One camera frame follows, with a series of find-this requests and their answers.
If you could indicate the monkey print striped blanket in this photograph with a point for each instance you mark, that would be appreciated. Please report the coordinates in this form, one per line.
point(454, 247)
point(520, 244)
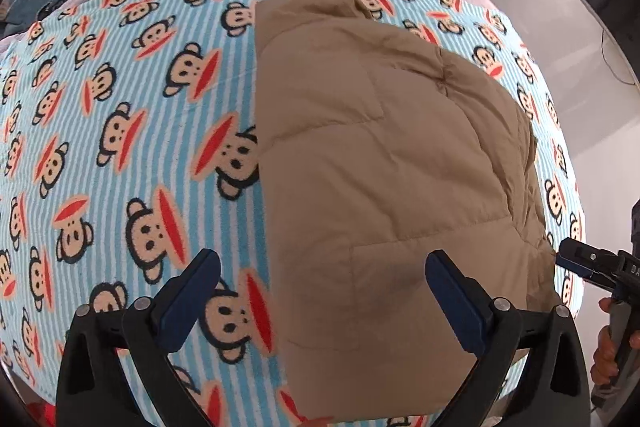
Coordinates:
point(125, 132)

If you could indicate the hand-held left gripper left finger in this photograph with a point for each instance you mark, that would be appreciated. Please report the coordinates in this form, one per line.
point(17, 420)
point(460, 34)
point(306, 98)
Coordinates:
point(192, 302)

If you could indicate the tan puffer jacket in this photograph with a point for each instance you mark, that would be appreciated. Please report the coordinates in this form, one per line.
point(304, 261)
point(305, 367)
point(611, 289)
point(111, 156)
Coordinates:
point(375, 157)

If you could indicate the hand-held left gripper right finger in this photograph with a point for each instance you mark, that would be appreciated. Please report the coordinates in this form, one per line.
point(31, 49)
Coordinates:
point(456, 302)

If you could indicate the person's right hand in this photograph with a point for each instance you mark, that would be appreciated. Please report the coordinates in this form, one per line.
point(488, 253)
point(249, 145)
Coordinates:
point(605, 357)

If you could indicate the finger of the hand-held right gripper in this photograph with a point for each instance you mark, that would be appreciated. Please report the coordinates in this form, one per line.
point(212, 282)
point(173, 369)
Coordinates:
point(582, 271)
point(582, 251)

